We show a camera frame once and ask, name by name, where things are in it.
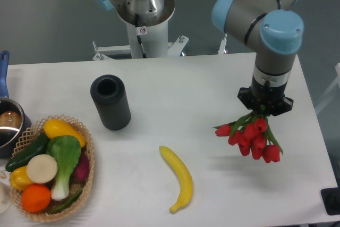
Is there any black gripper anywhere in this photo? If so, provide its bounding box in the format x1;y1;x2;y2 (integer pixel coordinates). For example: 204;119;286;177
237;86;294;116

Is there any red tulip bouquet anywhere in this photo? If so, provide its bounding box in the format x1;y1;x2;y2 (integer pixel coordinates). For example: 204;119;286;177
214;105;283;163

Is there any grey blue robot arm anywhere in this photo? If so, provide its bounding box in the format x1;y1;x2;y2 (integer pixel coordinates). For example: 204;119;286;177
95;0;304;116

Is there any dark grey ribbed vase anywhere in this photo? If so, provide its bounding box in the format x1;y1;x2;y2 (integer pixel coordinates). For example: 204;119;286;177
90;74;131;131

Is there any black device at edge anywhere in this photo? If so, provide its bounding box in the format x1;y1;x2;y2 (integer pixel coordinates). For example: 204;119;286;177
320;187;339;215

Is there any yellow banana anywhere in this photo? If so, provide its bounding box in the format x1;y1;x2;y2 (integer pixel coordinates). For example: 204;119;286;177
159;146;193;214

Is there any purple sweet potato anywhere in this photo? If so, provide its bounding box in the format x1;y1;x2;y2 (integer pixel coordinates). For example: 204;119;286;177
73;151;90;181

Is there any green bok choy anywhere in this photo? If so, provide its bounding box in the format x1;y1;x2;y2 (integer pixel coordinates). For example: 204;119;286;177
46;135;81;201

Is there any yellow squash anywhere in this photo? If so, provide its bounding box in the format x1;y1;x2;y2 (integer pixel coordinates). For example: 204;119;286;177
44;119;86;148

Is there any woven wicker basket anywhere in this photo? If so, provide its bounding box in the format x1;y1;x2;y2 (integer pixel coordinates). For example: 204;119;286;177
10;115;95;223

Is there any green chili pepper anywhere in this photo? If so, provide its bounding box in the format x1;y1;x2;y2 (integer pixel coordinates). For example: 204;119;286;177
47;189;82;214

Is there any green cucumber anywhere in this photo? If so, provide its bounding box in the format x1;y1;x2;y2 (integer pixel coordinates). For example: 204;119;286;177
5;132;50;172

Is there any cream round bun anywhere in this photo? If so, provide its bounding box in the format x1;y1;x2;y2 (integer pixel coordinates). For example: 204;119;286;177
27;154;57;184

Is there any orange fruit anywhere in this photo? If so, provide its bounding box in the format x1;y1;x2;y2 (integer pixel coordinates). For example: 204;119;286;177
21;184;51;213

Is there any yellow bell pepper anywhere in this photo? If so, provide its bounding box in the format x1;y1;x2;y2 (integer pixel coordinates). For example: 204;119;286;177
10;166;33;191

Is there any white frame at right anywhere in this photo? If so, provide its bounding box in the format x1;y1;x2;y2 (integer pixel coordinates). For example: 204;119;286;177
314;63;339;115

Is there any blue handled saucepan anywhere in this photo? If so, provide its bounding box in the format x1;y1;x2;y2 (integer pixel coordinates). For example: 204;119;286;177
1;51;31;159

